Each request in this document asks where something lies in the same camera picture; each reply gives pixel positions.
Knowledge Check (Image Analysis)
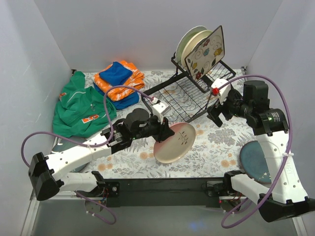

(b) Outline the pink and cream round plate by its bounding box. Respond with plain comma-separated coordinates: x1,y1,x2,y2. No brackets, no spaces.
153,122,196,164

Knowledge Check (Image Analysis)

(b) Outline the square floral plate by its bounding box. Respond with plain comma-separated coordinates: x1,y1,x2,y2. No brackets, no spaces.
184,26,225,81

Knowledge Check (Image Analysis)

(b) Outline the white scalloped plate front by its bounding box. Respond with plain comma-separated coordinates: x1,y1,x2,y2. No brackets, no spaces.
175,26,208,61

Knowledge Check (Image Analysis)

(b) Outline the cream and green round plate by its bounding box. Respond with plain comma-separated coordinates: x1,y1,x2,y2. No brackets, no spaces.
181,30,212,67

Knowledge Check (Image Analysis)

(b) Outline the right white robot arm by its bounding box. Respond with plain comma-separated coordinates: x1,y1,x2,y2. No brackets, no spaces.
208,79,315,222

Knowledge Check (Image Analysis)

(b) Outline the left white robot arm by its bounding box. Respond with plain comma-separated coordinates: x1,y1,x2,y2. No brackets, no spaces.
28,103,175,201

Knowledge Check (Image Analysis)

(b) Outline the floral patterned table mat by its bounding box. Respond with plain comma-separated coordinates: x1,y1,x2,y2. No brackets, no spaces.
48,68,265,179

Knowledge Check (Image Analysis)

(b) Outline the blue cloth bottom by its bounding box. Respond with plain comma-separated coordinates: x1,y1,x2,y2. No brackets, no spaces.
92,83,139,110

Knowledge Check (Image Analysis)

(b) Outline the right blue glazed plate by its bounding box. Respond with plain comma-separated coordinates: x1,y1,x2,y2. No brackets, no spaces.
240,141,271,184

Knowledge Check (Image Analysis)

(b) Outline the blue glazed plate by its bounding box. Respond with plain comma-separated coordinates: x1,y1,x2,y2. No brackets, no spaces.
240,141,271,184
51,136,87,173

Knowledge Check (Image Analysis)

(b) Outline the blue folded towel top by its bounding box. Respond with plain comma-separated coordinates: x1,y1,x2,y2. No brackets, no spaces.
99,61,132,86

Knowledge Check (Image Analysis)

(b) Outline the green jacket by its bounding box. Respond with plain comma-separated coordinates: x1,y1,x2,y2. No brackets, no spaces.
53,71,117,138

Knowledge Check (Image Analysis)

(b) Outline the left blue glazed plate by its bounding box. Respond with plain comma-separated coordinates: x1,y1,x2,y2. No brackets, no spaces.
51,136,87,173

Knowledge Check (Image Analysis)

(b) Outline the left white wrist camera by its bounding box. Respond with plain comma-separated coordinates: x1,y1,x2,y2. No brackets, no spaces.
152,97,170,124

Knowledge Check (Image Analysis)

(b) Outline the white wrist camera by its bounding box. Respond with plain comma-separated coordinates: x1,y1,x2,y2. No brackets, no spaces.
152,97,170,124
211,78,231,105

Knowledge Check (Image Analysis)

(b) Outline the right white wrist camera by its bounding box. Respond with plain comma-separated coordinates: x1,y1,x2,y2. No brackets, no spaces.
211,78,231,105

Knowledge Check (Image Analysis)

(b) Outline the black wire dish rack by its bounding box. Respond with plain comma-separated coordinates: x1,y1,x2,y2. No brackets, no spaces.
144,56,236,123

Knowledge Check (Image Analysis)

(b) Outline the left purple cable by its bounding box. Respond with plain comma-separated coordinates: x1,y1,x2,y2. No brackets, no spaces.
21,85,160,225

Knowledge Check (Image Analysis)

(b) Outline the purple cable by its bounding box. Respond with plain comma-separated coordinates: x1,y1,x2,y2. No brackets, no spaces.
218,74,293,229
21,85,160,225

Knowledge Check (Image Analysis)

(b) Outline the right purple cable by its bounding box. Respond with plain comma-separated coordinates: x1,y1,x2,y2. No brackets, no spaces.
218,74,293,229

